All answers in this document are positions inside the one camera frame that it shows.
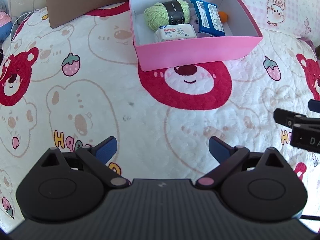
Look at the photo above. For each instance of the green yarn ball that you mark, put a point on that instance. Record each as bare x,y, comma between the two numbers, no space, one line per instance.
167,13

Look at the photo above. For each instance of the grey bunny plush doll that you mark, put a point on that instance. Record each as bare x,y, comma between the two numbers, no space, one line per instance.
5,23

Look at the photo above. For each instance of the purple Kuromi plush toy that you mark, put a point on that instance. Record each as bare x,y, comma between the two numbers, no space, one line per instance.
194,20

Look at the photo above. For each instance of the blue cookie package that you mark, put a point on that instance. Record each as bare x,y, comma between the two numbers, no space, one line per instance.
208,18

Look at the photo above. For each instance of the cream bear print blanket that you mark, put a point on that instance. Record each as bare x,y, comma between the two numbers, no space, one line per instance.
80,83

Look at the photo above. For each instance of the pink cardboard box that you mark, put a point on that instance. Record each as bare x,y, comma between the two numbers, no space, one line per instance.
242,35

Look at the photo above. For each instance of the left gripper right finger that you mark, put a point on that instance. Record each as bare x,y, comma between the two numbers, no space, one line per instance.
228,157

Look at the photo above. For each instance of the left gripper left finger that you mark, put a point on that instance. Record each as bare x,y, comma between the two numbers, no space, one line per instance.
96,158

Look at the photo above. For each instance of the white tissue pack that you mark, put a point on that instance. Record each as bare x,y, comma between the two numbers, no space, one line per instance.
175,32

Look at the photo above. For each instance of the orange makeup sponge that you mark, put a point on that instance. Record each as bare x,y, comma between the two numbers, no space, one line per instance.
223,16

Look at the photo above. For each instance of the pink checkered pillow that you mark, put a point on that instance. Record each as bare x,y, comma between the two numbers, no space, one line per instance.
298,18

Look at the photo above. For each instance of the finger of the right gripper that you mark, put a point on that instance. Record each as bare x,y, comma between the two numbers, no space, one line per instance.
285,117
314,105

